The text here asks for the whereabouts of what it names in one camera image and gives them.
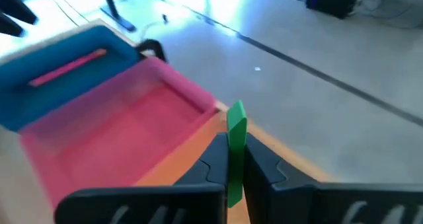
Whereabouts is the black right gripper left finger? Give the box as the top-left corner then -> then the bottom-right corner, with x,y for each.
54,132 -> 229,224

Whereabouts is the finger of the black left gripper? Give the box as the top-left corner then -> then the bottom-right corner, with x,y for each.
0,12 -> 24,38
0,0 -> 38,26

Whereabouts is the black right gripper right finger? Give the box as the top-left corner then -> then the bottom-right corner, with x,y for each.
243,133 -> 423,224

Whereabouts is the pink pencil orange eraser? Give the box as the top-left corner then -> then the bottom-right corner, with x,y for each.
28,48 -> 108,88

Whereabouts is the green eraser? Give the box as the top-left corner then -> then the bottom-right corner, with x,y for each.
226,100 -> 249,209

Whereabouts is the orange plastic bin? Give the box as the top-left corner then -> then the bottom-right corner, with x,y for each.
134,100 -> 333,224

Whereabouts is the pink plastic bin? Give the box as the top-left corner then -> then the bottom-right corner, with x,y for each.
18,57 -> 221,209

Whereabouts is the blue plastic bin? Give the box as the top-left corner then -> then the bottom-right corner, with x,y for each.
0,24 -> 143,133

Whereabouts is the black desk leg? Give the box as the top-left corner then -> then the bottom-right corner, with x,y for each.
98,0 -> 138,33

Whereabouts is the black table clamp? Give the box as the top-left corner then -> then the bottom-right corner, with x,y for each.
134,38 -> 169,63

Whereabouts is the black computer tower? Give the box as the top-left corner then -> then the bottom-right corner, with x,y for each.
305,0 -> 364,20

